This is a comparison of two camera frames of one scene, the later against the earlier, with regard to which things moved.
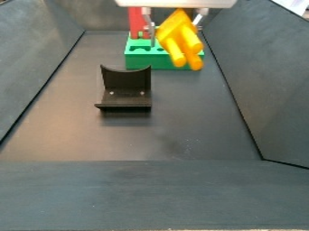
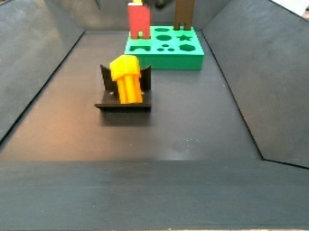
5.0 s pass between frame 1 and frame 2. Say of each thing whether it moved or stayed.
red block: stayed
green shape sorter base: stayed
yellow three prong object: moved
